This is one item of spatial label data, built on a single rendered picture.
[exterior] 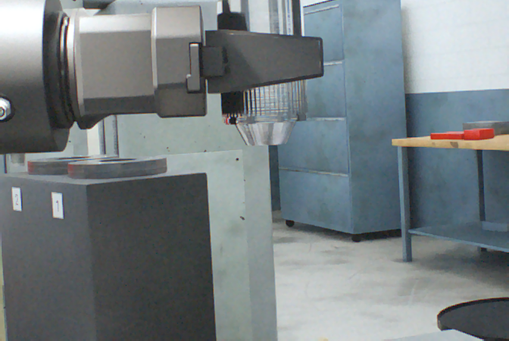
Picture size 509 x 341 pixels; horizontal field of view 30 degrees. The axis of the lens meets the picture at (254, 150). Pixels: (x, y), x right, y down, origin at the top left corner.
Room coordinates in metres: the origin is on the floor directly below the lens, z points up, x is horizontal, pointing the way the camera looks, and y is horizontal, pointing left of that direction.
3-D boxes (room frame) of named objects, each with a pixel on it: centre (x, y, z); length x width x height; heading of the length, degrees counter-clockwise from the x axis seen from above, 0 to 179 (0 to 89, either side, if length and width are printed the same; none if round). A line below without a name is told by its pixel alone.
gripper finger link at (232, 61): (0.49, -0.01, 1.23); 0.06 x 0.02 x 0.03; 92
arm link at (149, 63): (0.51, 0.08, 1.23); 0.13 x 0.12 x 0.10; 2
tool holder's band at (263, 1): (0.52, -0.01, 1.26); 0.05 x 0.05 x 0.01
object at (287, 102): (0.52, -0.01, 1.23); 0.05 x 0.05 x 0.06
